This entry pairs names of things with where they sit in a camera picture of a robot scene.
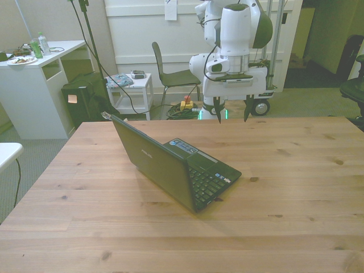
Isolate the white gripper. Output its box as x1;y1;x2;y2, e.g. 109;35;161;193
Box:
213;73;256;125

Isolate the black Asus laptop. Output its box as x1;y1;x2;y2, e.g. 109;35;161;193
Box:
110;114;243;214

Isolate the red emergency stop button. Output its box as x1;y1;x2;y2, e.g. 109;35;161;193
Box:
180;96;195;111

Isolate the dark plastic chair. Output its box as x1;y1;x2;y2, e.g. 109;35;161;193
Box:
151;42;202;120

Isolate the small white side table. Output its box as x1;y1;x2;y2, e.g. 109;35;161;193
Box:
104;73;154;121

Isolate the white paper sheet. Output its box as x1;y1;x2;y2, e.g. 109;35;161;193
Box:
164;0;179;22

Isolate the floral patterned pouch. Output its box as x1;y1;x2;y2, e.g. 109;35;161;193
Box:
105;73;134;89

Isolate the black office chair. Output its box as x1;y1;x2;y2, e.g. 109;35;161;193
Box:
338;34;364;123

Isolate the black bin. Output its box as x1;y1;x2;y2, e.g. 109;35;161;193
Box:
61;74;107;129

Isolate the white desk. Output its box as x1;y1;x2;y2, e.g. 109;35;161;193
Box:
0;40;95;140

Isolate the clear plastic bottle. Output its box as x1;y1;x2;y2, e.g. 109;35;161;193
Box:
38;31;52;56

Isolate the green drink can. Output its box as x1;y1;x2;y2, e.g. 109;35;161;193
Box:
30;39;44;60

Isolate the white plate with food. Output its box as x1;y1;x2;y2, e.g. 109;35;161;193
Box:
7;56;38;66

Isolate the white round table edge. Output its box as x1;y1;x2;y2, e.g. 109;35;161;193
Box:
0;142;24;174

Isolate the coiled green cable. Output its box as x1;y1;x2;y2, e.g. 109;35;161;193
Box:
166;102;203;120

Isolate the black camera stand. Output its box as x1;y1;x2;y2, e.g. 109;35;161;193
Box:
67;0;120;120

